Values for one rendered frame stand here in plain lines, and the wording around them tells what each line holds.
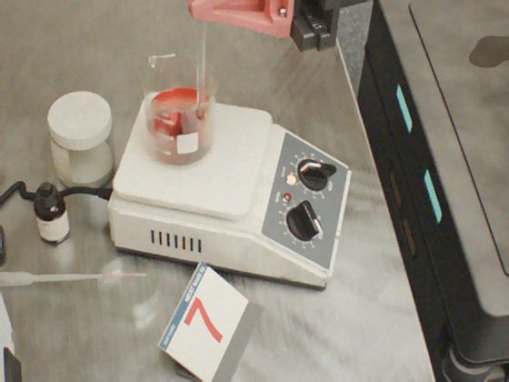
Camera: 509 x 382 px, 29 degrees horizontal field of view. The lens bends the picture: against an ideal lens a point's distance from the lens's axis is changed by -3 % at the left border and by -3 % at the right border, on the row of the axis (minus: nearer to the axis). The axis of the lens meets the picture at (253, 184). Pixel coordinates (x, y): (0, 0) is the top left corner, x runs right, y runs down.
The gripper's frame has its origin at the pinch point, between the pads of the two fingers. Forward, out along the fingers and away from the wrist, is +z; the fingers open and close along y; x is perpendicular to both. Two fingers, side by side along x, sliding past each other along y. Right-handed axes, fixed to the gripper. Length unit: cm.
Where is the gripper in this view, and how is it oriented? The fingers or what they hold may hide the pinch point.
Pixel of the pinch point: (200, 5)
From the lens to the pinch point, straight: 77.0
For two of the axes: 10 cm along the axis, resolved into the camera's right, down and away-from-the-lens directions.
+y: 3.8, 7.4, -5.6
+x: -0.3, 6.1, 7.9
